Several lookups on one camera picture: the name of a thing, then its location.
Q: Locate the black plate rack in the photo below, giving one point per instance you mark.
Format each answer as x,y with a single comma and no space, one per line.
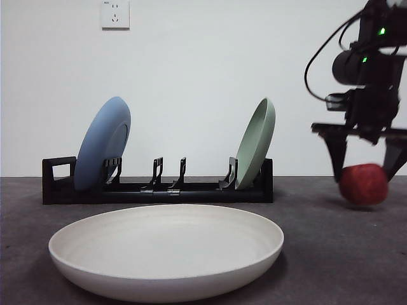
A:
203,196

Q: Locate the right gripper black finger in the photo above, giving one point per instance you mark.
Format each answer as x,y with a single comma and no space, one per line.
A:
394,152
337,149

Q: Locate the white wall socket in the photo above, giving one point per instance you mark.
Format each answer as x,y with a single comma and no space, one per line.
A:
115,14

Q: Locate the green plate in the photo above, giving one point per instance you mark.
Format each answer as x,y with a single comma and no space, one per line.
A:
254,149

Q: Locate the cream yellow plate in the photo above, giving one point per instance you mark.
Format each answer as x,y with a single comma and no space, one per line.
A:
165,248

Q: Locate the red apple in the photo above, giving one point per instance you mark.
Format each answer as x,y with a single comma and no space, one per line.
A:
364,185

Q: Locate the blue plate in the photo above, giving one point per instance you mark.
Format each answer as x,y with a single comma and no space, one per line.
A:
98,146

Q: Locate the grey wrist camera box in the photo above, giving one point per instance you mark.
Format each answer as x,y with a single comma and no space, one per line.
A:
335,101

